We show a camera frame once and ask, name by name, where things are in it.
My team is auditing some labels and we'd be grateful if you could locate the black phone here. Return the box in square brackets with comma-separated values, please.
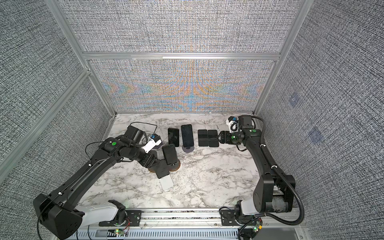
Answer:
[181, 124, 194, 148]
[208, 130, 220, 148]
[162, 144, 179, 165]
[153, 159, 170, 179]
[168, 128, 180, 147]
[198, 130, 209, 147]

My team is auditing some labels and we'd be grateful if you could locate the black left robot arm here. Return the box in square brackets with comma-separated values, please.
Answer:
[33, 126, 162, 240]

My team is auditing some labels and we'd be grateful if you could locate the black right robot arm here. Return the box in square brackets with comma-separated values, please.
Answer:
[218, 115, 296, 224]

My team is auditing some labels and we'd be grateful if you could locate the purple left phone stand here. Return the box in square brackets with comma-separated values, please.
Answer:
[153, 142, 164, 150]

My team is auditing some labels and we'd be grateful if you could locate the wooden base stand right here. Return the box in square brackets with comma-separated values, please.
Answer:
[168, 161, 181, 172]

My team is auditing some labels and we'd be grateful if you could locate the white phone stand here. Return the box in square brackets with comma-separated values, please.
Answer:
[159, 175, 174, 191]

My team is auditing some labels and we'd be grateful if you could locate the black phone on slim stand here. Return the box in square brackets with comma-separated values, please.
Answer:
[168, 128, 180, 147]

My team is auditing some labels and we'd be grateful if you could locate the black phone on purple stand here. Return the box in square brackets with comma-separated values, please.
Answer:
[181, 124, 194, 148]

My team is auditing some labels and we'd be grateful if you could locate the purple round phone stand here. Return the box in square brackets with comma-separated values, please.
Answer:
[182, 146, 195, 153]

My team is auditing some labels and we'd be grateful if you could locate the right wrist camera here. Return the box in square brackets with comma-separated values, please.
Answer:
[226, 116, 239, 133]

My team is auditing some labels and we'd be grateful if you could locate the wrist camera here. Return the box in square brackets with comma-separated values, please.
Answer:
[226, 116, 239, 133]
[141, 134, 162, 153]

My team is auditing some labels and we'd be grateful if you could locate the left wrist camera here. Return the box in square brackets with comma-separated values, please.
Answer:
[141, 134, 162, 153]

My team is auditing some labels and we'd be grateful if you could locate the thin black left cable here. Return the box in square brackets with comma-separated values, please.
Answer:
[84, 121, 159, 169]

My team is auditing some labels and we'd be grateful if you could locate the black corrugated cable conduit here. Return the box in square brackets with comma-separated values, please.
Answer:
[251, 115, 305, 226]

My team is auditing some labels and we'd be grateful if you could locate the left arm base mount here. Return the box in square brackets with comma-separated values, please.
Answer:
[99, 200, 143, 227]

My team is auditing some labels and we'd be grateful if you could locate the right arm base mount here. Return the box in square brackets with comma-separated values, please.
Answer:
[219, 207, 243, 227]

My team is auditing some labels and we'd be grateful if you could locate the white slotted cable duct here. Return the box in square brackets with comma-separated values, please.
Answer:
[69, 229, 238, 240]

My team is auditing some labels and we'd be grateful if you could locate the aluminium front rail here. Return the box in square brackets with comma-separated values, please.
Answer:
[53, 207, 307, 230]

